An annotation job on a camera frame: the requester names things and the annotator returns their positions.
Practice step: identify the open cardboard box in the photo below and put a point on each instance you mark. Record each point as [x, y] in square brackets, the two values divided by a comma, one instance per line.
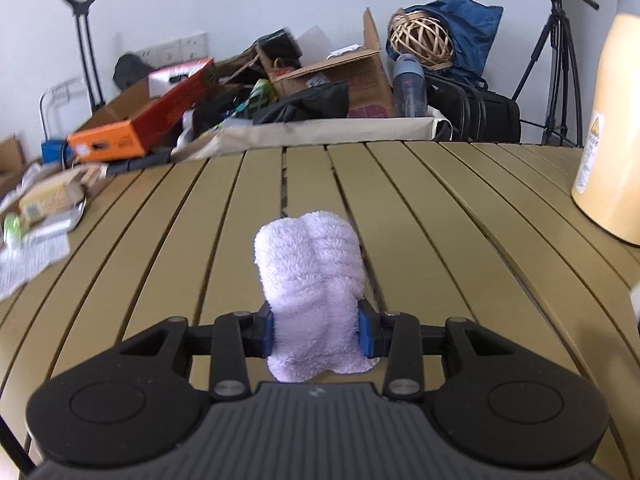
[360, 80]

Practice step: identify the olive folding table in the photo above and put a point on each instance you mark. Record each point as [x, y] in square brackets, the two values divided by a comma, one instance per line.
[450, 220]

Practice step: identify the orange cardboard box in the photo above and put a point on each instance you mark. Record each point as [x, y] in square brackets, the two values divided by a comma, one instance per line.
[145, 120]

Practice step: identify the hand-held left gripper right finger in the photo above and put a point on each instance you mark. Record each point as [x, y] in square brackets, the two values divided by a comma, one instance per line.
[364, 332]

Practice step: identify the blue fabric bag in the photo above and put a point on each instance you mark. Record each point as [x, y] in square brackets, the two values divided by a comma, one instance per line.
[475, 35]

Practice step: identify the wall socket panel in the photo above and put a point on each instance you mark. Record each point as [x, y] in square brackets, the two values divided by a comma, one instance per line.
[175, 50]

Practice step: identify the black rectangular case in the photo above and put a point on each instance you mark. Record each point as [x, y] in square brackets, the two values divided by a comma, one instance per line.
[280, 45]

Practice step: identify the brown cardboard box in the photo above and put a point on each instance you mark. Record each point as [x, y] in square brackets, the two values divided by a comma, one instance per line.
[11, 157]

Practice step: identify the black cloth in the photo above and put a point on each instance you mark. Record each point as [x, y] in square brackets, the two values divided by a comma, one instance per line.
[305, 102]

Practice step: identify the black suitcase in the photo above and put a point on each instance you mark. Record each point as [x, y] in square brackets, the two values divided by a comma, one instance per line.
[480, 115]

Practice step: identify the pale green box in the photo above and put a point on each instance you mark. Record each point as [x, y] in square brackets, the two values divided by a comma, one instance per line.
[50, 200]

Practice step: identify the blue box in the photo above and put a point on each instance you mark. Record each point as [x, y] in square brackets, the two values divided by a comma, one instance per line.
[52, 151]

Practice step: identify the white paper sheets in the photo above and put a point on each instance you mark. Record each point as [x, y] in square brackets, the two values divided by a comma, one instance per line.
[30, 260]

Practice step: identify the black tripod with camera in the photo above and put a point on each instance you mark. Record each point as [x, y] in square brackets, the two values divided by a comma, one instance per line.
[555, 60]

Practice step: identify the cream thermos jug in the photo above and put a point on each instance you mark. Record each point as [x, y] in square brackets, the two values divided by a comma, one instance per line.
[615, 135]

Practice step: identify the white and pink box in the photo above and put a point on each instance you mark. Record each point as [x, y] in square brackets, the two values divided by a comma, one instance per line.
[177, 77]

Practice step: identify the beige wagon canvas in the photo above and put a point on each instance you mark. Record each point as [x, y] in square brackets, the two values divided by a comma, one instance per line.
[325, 132]

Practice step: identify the light purple fluffy towel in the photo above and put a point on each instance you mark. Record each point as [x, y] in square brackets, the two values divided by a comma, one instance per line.
[312, 285]

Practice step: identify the woven rattan ball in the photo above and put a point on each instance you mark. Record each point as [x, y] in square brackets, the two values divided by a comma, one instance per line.
[422, 37]

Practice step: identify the small green bottle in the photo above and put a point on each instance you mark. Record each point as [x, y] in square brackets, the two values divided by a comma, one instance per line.
[12, 227]

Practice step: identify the small black bag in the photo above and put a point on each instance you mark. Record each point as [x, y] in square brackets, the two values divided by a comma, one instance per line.
[132, 71]

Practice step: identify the grey water bottle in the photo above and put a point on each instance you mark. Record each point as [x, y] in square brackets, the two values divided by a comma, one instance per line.
[410, 85]

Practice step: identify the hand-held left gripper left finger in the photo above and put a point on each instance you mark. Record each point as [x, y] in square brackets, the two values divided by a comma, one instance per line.
[269, 332]

